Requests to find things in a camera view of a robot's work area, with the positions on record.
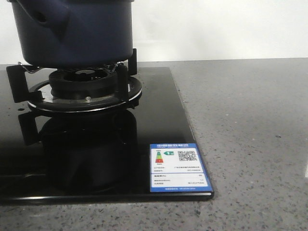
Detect black glass gas stove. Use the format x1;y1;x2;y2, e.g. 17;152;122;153
0;67;214;205

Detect black right burner pot stand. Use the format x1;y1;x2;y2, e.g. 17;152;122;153
6;49;142;114

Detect dark blue cooking pot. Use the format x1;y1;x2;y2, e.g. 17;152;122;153
11;0;133;68

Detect blue energy label sticker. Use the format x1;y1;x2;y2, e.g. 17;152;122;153
150;143;212;193

